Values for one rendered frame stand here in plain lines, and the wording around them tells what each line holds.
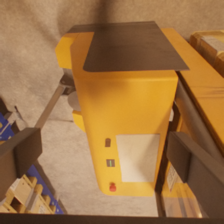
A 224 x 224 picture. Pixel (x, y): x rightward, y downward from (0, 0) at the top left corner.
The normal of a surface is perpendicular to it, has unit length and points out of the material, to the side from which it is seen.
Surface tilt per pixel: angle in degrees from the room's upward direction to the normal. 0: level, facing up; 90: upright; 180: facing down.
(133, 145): 0
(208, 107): 90
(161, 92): 0
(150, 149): 0
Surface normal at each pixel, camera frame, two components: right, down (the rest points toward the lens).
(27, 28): -0.06, 0.63
